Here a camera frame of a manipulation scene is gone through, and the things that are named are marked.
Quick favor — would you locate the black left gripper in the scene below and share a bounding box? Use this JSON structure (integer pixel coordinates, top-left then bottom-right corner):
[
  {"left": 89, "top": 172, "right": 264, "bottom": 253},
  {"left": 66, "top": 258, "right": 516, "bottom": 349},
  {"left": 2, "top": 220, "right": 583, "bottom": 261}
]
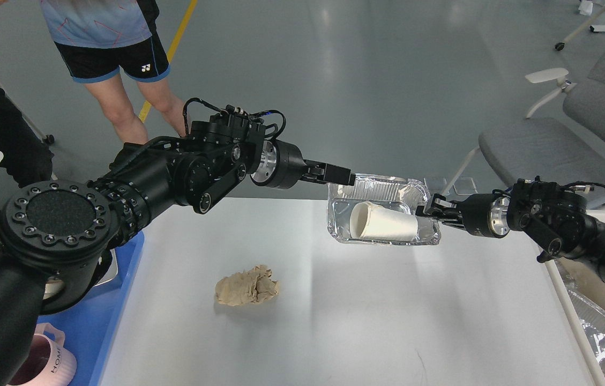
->
[{"left": 250, "top": 139, "right": 356, "bottom": 190}]

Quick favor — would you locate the grey office chair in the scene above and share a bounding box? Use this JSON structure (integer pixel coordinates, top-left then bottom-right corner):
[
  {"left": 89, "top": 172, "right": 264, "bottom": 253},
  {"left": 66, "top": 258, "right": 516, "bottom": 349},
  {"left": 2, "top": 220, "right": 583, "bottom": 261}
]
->
[{"left": 442, "top": 18, "right": 605, "bottom": 211}]

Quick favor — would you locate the pink ribbed mug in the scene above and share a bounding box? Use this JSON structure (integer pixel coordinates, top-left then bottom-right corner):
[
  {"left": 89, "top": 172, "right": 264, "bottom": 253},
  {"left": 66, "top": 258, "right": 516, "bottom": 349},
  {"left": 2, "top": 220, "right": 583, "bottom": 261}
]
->
[{"left": 8, "top": 323, "right": 77, "bottom": 385}]

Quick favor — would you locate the distant white chair base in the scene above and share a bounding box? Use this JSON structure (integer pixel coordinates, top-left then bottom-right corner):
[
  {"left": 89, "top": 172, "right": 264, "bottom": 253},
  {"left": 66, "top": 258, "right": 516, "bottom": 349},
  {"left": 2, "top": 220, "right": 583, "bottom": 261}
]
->
[{"left": 553, "top": 0, "right": 605, "bottom": 52}]

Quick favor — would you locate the standing person in shorts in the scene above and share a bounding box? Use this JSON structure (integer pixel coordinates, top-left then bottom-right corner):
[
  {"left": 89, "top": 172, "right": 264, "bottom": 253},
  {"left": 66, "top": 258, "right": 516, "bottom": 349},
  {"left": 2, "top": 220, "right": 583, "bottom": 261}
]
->
[{"left": 0, "top": 0, "right": 188, "bottom": 145}]

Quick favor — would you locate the aluminium foil tray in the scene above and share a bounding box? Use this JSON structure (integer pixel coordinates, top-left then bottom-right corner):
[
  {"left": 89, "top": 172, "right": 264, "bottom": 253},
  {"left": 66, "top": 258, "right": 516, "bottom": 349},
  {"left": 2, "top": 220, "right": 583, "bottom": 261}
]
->
[{"left": 327, "top": 174, "right": 441, "bottom": 246}]

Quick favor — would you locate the blue plastic bin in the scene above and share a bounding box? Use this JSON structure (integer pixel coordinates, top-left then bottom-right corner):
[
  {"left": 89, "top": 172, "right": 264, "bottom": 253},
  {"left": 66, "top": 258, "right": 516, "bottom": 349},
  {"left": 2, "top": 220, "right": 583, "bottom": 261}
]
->
[{"left": 38, "top": 233, "right": 145, "bottom": 385}]

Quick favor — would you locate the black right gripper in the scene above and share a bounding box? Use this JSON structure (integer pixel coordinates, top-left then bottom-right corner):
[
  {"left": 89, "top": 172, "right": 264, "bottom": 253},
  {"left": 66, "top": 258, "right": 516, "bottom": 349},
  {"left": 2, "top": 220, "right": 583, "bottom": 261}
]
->
[{"left": 416, "top": 194, "right": 510, "bottom": 239}]

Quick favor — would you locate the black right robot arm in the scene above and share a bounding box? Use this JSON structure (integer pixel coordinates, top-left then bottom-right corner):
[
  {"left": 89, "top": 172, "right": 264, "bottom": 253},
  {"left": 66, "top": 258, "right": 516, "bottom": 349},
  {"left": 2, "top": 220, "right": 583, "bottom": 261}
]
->
[{"left": 415, "top": 179, "right": 605, "bottom": 283}]

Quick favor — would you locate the white paper cup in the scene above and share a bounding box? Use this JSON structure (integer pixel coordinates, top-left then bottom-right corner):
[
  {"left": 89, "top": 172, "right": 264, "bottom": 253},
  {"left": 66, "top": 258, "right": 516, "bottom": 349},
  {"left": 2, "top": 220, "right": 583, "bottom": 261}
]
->
[{"left": 349, "top": 201, "right": 419, "bottom": 242}]

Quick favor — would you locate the foil tray in bin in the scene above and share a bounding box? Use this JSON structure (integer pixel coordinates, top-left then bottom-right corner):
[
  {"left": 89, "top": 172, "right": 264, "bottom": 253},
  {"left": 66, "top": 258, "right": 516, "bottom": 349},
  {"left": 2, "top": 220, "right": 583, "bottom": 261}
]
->
[{"left": 556, "top": 262, "right": 605, "bottom": 375}]

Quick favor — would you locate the brown paper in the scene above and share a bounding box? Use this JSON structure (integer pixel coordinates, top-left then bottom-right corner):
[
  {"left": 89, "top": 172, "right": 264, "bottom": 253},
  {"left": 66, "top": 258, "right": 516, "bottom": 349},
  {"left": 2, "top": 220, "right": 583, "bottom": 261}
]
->
[{"left": 215, "top": 264, "right": 280, "bottom": 306}]

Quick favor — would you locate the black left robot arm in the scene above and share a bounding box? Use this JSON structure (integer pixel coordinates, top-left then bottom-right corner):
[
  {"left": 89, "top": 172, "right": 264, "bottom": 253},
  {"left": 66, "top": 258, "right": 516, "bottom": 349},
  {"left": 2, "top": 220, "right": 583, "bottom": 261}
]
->
[{"left": 0, "top": 103, "right": 356, "bottom": 385}]

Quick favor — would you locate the stainless steel tray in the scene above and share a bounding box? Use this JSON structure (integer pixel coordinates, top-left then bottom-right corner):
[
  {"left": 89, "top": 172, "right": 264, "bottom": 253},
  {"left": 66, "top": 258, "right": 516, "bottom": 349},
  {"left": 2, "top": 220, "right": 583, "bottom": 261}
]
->
[{"left": 43, "top": 251, "right": 118, "bottom": 300}]

